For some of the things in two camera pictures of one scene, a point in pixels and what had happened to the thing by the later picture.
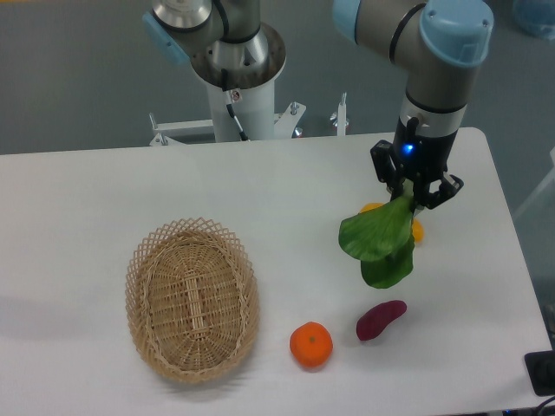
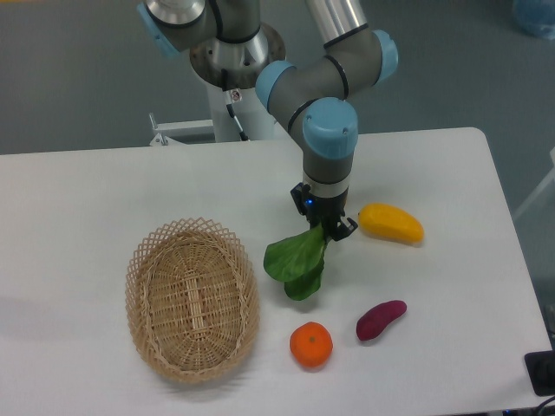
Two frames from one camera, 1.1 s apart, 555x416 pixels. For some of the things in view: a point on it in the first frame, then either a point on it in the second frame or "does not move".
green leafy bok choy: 382,238 to 298,262
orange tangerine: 311,343 does not move
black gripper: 417,153 to 320,210
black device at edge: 541,370 does not move
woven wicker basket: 192,300 does not move
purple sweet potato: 376,319 does not move
